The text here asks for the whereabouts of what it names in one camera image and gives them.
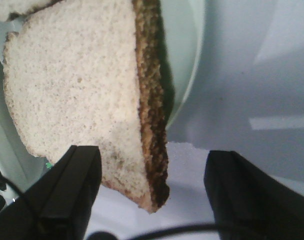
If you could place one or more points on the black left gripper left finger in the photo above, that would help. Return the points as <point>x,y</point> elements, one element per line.
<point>58,206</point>

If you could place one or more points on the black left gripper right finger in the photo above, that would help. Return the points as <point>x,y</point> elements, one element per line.
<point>241,194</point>

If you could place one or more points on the bread slice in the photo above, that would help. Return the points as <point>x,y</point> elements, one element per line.
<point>87,72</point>
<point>10,9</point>

